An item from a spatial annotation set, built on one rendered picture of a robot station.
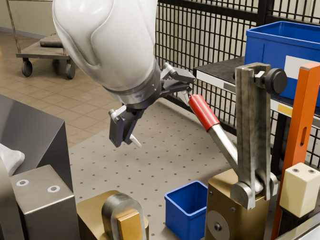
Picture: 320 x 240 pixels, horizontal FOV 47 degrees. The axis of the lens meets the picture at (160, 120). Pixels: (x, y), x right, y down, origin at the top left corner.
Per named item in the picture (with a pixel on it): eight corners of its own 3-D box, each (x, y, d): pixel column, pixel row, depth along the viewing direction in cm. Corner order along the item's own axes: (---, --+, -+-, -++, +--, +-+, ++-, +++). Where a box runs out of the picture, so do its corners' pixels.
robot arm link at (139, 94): (167, 62, 52) (174, 80, 58) (129, 24, 55) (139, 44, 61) (118, 105, 52) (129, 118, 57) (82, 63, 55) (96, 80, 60)
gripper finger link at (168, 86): (138, 86, 66) (141, 80, 65) (177, 79, 74) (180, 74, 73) (152, 101, 64) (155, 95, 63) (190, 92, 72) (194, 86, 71)
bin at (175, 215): (187, 247, 86) (188, 216, 82) (162, 223, 93) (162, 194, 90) (221, 228, 92) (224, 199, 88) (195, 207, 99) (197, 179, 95)
